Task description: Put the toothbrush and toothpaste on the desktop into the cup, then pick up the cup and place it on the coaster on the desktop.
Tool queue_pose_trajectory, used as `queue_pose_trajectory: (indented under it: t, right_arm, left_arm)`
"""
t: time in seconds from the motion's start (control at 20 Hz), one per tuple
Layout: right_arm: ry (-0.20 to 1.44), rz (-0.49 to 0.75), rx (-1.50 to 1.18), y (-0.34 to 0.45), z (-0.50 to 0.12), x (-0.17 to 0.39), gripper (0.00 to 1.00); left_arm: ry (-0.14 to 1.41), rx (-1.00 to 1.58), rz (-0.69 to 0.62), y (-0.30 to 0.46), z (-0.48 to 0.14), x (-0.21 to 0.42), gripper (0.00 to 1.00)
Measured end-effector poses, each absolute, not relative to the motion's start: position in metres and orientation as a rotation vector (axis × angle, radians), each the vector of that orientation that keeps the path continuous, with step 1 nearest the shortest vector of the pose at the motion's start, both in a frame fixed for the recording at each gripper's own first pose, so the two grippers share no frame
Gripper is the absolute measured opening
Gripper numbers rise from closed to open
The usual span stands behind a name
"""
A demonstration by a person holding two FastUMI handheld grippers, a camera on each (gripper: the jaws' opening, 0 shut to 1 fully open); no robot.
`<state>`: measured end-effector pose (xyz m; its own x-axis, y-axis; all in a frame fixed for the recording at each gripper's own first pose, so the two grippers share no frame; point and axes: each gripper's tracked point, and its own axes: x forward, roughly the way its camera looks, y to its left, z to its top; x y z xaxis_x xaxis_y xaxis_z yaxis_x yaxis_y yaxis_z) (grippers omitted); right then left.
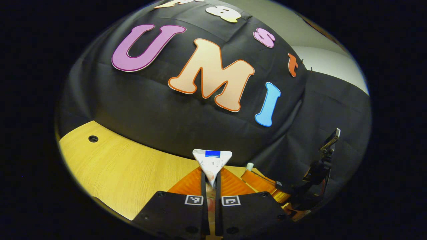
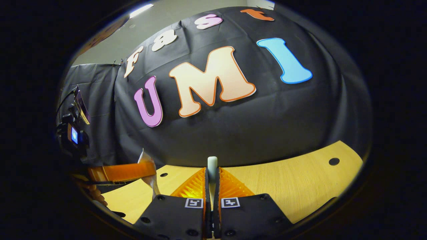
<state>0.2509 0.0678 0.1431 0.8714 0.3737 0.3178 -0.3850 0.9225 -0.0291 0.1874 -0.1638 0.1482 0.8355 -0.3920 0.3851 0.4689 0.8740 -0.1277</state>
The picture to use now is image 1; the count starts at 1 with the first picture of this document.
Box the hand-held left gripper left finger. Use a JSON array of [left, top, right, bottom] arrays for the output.
[[132, 167, 210, 239]]

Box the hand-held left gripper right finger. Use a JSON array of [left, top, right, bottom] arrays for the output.
[[215, 167, 294, 239]]

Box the white toothpaste tube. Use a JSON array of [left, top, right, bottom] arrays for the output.
[[192, 149, 233, 227]]

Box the yellow wooden desktop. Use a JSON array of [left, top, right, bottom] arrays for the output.
[[58, 121, 267, 220]]

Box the black backdrop cloth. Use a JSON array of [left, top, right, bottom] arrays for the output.
[[55, 0, 371, 200]]

